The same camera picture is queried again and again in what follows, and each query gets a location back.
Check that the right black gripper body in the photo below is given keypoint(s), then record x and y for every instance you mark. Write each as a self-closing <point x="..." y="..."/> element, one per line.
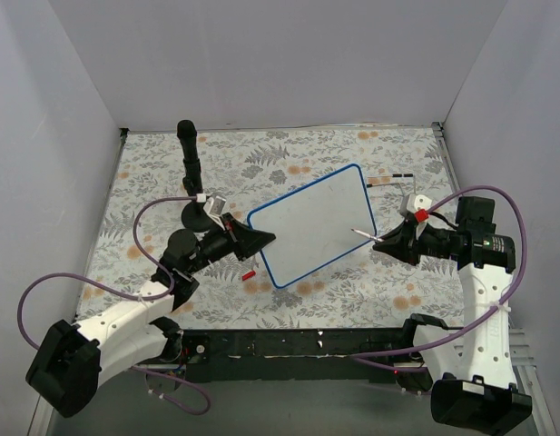
<point x="412" y="242"/>

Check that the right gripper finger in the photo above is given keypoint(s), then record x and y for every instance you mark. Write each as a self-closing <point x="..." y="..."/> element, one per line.
<point x="400" y="252"/>
<point x="401" y="235"/>

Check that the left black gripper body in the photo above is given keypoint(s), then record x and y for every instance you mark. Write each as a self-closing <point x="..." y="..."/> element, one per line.
<point x="234" y="238"/>

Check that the red marker cap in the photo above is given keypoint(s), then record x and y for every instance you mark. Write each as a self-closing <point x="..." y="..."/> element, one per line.
<point x="248" y="275"/>

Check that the red whiteboard marker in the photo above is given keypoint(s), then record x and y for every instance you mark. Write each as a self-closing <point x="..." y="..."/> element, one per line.
<point x="367" y="235"/>

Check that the blue framed whiteboard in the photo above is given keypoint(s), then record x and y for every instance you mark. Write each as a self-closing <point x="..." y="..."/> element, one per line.
<point x="313" y="225"/>

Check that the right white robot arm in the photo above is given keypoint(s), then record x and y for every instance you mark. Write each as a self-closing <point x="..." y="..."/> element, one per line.
<point x="474" y="388"/>

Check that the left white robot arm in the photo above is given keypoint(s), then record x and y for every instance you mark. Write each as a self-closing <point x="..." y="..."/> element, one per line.
<point x="74" y="360"/>

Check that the black whiteboard stand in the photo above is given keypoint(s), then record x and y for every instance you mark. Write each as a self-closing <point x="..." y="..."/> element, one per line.
<point x="403" y="181"/>

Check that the black microphone on stand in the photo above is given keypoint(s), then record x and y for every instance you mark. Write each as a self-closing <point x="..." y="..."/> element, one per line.
<point x="193" y="216"/>

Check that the floral table mat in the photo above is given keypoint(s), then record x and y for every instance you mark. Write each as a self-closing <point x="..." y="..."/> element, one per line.
<point x="365" y="288"/>

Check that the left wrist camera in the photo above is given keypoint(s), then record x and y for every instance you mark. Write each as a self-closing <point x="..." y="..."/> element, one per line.
<point x="212" y="205"/>

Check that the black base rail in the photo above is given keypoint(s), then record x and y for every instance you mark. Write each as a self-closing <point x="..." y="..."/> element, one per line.
<point x="203" y="356"/>

